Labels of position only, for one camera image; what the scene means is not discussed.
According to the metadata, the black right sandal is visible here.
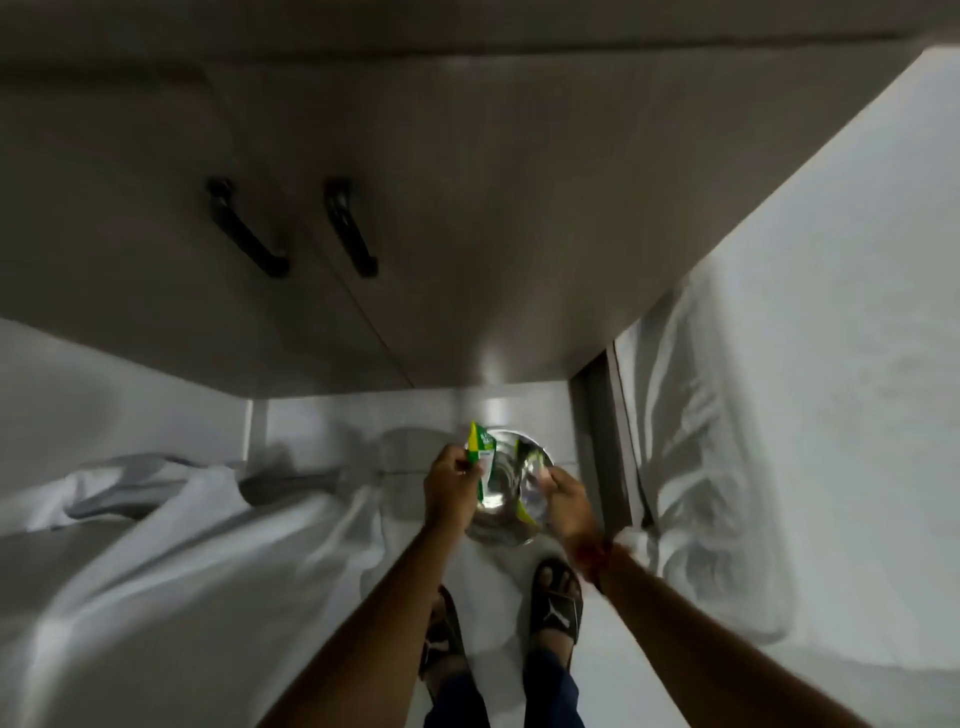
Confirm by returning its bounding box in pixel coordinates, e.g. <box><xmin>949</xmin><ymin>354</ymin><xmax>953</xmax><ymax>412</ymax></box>
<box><xmin>526</xmin><ymin>555</ymin><xmax>585</xmax><ymax>648</ymax></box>

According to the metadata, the rumpled white bed sheet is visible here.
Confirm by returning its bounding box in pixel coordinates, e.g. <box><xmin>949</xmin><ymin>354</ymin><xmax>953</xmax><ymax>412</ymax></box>
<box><xmin>0</xmin><ymin>318</ymin><xmax>426</xmax><ymax>728</ymax></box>

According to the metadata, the dark blue trouser leg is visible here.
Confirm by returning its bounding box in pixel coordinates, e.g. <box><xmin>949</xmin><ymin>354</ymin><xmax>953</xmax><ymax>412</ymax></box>
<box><xmin>422</xmin><ymin>652</ymin><xmax>493</xmax><ymax>728</ymax></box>
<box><xmin>520</xmin><ymin>648</ymin><xmax>588</xmax><ymax>728</ymax></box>

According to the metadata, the round steel waste bin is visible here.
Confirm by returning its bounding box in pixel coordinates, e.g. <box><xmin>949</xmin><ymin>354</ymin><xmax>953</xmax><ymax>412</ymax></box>
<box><xmin>460</xmin><ymin>427</ymin><xmax>561</xmax><ymax>546</ymax></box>

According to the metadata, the green yellow plastic packet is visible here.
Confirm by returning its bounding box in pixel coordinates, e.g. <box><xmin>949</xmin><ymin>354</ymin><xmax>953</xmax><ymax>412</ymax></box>
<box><xmin>464</xmin><ymin>420</ymin><xmax>558</xmax><ymax>526</ymax></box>

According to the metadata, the person's left hand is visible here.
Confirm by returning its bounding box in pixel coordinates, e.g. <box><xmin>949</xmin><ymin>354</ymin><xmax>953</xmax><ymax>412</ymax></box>
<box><xmin>423</xmin><ymin>442</ymin><xmax>486</xmax><ymax>535</ymax></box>

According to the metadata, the black sandal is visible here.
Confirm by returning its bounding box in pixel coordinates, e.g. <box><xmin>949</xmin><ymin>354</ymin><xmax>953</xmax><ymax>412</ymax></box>
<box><xmin>418</xmin><ymin>585</ymin><xmax>468</xmax><ymax>685</ymax></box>
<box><xmin>526</xmin><ymin>555</ymin><xmax>585</xmax><ymax>648</ymax></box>

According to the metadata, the dark blue right trouser leg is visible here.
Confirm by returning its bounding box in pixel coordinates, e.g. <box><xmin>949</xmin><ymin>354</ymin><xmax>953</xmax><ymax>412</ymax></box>
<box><xmin>520</xmin><ymin>648</ymin><xmax>588</xmax><ymax>728</ymax></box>

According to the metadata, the red thread wristband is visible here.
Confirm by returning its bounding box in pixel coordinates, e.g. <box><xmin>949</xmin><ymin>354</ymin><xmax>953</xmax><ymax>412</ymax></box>
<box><xmin>579</xmin><ymin>535</ymin><xmax>618</xmax><ymax>595</ymax></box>

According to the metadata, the white wall cabinet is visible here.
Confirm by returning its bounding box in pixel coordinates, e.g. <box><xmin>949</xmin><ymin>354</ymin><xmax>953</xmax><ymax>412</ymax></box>
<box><xmin>0</xmin><ymin>0</ymin><xmax>935</xmax><ymax>397</ymax></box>

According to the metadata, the person's right hand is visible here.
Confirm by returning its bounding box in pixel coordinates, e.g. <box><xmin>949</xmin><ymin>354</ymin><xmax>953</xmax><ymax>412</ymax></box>
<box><xmin>537</xmin><ymin>466</ymin><xmax>603</xmax><ymax>558</ymax></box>

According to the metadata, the black left sandal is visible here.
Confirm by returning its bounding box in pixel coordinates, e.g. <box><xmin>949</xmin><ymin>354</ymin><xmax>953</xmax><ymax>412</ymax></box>
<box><xmin>418</xmin><ymin>585</ymin><xmax>468</xmax><ymax>685</ymax></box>

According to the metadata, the dark blue left trouser leg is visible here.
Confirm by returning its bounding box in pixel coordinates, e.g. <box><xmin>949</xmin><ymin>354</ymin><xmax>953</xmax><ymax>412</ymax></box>
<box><xmin>422</xmin><ymin>652</ymin><xmax>493</xmax><ymax>728</ymax></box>

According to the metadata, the black cabinet handle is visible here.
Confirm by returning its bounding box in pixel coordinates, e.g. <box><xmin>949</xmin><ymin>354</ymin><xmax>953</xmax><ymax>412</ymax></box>
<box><xmin>205</xmin><ymin>177</ymin><xmax>292</xmax><ymax>280</ymax></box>
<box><xmin>323</xmin><ymin>177</ymin><xmax>381</xmax><ymax>280</ymax></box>

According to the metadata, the grey bed frame edge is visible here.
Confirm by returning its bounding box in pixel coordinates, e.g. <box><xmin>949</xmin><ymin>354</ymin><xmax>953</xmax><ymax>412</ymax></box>
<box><xmin>568</xmin><ymin>343</ymin><xmax>648</xmax><ymax>531</ymax></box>

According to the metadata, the smooth white bed sheet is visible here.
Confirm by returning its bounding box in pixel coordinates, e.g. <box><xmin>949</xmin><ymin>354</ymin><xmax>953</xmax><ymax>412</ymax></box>
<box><xmin>613</xmin><ymin>45</ymin><xmax>960</xmax><ymax>670</ymax></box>

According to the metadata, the person's right forearm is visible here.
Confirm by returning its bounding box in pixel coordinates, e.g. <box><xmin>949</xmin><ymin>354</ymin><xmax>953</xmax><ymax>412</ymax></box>
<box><xmin>592</xmin><ymin>541</ymin><xmax>877</xmax><ymax>728</ymax></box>

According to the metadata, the person's left forearm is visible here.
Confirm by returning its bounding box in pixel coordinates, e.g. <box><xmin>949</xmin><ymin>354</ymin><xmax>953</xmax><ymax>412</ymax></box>
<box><xmin>255</xmin><ymin>517</ymin><xmax>481</xmax><ymax>728</ymax></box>

